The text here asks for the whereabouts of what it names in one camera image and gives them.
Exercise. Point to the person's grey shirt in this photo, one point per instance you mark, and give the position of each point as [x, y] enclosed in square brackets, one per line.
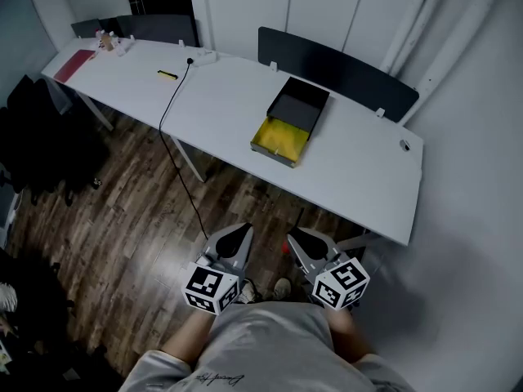
[269, 349]

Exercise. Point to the long dark desk divider panel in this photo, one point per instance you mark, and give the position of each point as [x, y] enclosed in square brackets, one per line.
[327, 68]

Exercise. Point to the person's left shoe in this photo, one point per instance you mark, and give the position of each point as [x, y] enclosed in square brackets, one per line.
[248, 292]

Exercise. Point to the person's shoe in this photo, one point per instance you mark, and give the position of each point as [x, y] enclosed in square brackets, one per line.
[248, 292]
[282, 289]

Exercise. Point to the yellow utility knife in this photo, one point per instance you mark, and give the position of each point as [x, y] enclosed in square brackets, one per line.
[167, 74]

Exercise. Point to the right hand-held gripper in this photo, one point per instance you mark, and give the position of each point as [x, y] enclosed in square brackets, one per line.
[341, 284]

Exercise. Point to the person's right forearm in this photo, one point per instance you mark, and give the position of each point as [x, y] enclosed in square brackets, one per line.
[351, 333]

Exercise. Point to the red notebook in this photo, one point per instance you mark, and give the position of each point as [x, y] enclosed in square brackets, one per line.
[73, 65]

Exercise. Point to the person's right shoe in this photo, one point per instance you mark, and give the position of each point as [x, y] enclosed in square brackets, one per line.
[282, 289]

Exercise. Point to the yellow tray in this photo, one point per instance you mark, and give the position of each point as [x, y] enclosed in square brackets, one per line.
[280, 141]

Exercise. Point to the clear plastic bottle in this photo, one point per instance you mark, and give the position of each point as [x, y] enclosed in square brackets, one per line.
[107, 41]

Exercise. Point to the person's left forearm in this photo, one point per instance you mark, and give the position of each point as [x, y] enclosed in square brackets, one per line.
[188, 337]

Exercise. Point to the white power strip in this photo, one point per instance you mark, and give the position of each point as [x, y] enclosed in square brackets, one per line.
[204, 57]

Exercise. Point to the white wall pipe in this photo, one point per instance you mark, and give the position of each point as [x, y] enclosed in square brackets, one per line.
[408, 23]

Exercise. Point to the black office chair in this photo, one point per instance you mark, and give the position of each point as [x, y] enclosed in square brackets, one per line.
[45, 137]

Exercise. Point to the small dark desk divider panel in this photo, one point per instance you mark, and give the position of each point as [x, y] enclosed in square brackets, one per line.
[86, 28]

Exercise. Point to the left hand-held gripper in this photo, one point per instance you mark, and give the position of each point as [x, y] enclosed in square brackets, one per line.
[212, 286]

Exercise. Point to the black box with grey foam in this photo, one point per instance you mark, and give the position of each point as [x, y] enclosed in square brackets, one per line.
[296, 108]

